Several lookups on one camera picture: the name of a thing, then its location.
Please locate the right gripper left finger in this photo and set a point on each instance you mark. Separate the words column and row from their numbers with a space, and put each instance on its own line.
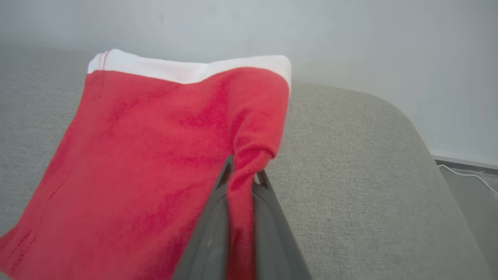
column 206, row 241

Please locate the red shorts with white band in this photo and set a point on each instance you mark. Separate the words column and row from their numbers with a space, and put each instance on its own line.
column 148, row 155

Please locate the grey wall baseboard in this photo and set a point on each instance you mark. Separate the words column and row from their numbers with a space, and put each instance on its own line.
column 467, row 162

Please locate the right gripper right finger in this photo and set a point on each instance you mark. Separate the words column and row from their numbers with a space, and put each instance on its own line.
column 276, row 249

